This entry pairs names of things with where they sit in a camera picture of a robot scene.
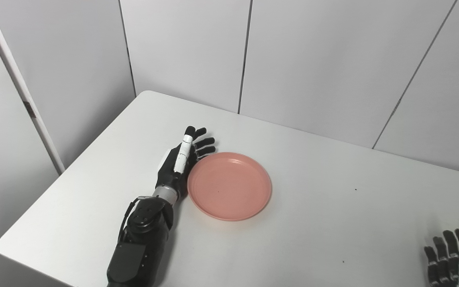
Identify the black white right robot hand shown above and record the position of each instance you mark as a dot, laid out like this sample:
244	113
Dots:
450	267

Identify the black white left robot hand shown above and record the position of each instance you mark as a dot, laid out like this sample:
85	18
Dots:
175	169

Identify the pink round plate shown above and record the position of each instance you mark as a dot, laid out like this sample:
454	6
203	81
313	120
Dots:
229	187

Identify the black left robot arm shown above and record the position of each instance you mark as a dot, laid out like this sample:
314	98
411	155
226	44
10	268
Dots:
142	247

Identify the white vertical corner post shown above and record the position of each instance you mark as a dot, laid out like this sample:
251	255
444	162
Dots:
22	95

